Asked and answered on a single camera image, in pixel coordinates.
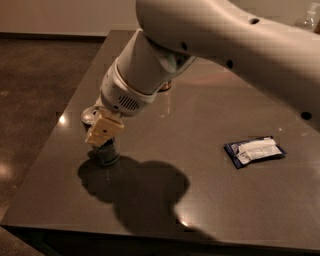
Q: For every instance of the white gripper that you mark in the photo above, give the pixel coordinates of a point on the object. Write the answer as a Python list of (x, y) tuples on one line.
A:
[(122, 94)]

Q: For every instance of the silver blue redbull can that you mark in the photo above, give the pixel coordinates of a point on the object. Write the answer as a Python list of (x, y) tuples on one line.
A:
[(105, 155)]

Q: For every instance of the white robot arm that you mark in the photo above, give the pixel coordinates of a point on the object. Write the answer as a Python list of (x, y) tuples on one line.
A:
[(282, 61)]

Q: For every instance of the gold soda can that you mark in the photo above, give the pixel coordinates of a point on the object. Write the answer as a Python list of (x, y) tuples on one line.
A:
[(166, 86)]

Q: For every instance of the blue white rxbar wrapper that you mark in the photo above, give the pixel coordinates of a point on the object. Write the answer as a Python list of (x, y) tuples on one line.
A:
[(243, 153)]

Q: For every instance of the clear sanitizer pump bottle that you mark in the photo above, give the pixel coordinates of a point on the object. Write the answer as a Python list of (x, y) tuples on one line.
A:
[(310, 20)]

